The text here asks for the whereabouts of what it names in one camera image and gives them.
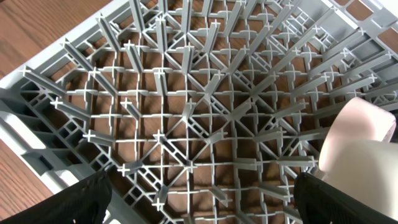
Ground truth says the grey plastic dish rack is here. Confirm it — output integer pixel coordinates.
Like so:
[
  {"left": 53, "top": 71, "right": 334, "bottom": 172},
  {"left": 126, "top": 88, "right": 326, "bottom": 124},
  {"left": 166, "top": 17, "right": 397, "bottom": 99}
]
[{"left": 1, "top": 0, "right": 397, "bottom": 223}]

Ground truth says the white bowl with rice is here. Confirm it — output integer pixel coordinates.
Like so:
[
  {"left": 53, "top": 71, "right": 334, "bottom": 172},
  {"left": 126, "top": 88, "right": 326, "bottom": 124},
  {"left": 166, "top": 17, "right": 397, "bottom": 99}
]
[{"left": 317, "top": 98, "right": 397, "bottom": 220}]

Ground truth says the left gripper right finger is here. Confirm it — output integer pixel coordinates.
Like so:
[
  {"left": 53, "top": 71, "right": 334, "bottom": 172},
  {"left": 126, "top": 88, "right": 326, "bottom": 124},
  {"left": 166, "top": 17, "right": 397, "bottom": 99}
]
[{"left": 294, "top": 172, "right": 397, "bottom": 224}]

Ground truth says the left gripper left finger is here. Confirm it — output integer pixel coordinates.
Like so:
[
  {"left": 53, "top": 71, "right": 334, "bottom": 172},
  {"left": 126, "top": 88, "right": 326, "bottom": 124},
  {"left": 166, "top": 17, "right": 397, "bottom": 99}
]
[{"left": 1, "top": 171, "right": 112, "bottom": 224}]

